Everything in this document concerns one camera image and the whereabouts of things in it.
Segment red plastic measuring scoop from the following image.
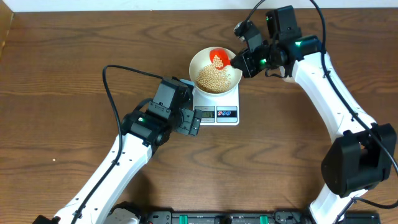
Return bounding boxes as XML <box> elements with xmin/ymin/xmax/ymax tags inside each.
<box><xmin>209</xmin><ymin>48</ymin><xmax>231</xmax><ymax>70</ymax></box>

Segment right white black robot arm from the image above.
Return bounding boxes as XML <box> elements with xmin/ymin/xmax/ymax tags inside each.
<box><xmin>231</xmin><ymin>6</ymin><xmax>397</xmax><ymax>223</ymax></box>

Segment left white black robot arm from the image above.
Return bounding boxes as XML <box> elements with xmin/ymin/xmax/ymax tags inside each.
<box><xmin>33</xmin><ymin>102</ymin><xmax>203</xmax><ymax>224</ymax></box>

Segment white round bowl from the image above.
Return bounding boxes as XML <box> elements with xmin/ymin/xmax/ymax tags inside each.
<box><xmin>189</xmin><ymin>47</ymin><xmax>243</xmax><ymax>93</ymax></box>

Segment soybeans in bowl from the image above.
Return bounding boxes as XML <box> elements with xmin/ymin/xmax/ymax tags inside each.
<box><xmin>196</xmin><ymin>55</ymin><xmax>231</xmax><ymax>94</ymax></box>

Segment white digital kitchen scale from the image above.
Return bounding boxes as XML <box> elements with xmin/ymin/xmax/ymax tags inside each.
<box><xmin>193</xmin><ymin>86</ymin><xmax>240</xmax><ymax>126</ymax></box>

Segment left gripper grey camera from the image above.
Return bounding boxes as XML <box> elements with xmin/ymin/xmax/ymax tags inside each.
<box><xmin>147</xmin><ymin>78</ymin><xmax>193</xmax><ymax>119</ymax></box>

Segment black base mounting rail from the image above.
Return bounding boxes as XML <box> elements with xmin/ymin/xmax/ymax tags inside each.
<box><xmin>136</xmin><ymin>208</ymin><xmax>382</xmax><ymax>224</ymax></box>

